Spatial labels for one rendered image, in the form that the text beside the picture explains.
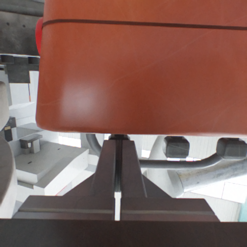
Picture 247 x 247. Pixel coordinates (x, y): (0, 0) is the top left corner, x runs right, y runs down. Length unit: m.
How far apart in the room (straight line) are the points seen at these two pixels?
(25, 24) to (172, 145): 1.14
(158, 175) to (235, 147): 0.41
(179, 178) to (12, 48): 1.10
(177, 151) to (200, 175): 0.68
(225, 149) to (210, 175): 0.68
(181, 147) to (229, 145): 0.04
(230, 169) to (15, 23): 1.30
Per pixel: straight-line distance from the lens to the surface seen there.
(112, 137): 0.16
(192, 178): 0.84
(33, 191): 3.05
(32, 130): 4.20
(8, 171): 1.65
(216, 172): 0.87
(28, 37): 1.21
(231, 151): 0.19
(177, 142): 0.17
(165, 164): 0.24
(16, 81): 1.32
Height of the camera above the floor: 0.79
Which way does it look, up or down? 14 degrees up
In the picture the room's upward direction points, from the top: 178 degrees counter-clockwise
